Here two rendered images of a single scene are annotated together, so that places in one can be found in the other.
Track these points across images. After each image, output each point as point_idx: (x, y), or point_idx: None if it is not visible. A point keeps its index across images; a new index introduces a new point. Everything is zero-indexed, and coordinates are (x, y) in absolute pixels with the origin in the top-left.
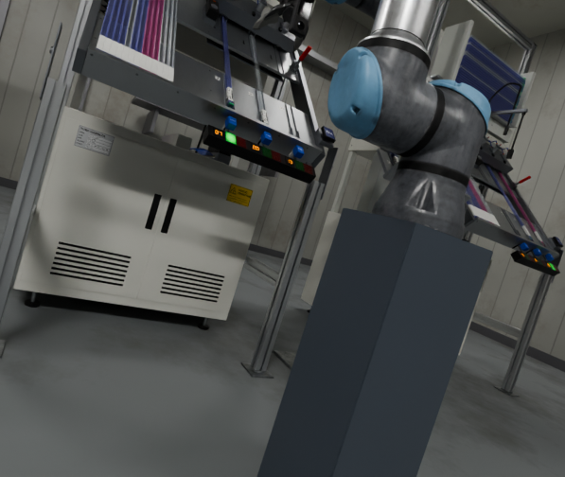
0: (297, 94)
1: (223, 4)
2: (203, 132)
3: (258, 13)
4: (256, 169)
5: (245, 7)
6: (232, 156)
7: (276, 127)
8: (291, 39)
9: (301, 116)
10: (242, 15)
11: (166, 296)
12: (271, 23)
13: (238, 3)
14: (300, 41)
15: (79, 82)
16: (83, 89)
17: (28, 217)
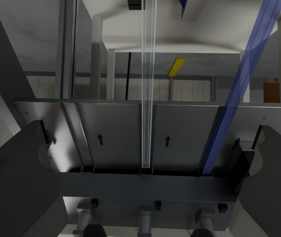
0: (10, 70)
1: (220, 194)
2: (127, 87)
3: (146, 211)
4: (66, 0)
5: (172, 210)
6: (100, 37)
7: None
8: (63, 196)
9: None
10: (178, 192)
11: None
12: (259, 171)
13: (189, 210)
14: (1, 160)
15: None
16: None
17: None
